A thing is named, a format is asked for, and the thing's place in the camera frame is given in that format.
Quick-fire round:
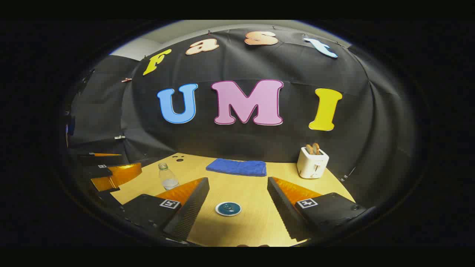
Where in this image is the blue folded towel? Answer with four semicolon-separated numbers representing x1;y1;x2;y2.
206;158;267;177

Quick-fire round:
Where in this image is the teal teacup lid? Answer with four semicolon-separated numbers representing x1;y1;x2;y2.
217;202;240;215

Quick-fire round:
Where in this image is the clear plastic water bottle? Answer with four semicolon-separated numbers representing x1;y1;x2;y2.
158;162;180;191

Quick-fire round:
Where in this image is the white toaster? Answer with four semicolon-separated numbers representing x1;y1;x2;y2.
297;147;330;179

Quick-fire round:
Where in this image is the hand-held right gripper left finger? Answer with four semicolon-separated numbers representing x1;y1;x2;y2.
122;177;210;242

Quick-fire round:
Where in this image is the black backdrop cloth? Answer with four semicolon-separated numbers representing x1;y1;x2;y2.
69;26;418;208

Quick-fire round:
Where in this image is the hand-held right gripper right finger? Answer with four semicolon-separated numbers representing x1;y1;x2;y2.
267;176;377;241

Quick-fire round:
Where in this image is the white teacup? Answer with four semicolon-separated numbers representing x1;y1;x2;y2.
215;201;242;217

